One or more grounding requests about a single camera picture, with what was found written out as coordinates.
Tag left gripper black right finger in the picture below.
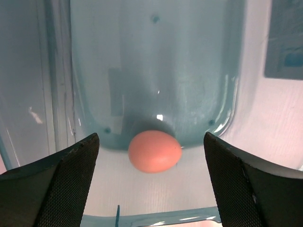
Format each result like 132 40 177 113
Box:
204 132 303 227

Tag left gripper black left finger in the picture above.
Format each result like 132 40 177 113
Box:
0 133 99 227

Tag pink toy food piece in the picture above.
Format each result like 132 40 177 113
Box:
128 130 182 174

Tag teal plastic bin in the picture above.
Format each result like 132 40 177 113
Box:
0 0 303 227

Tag grey label sticker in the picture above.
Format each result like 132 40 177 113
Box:
264 0 303 80

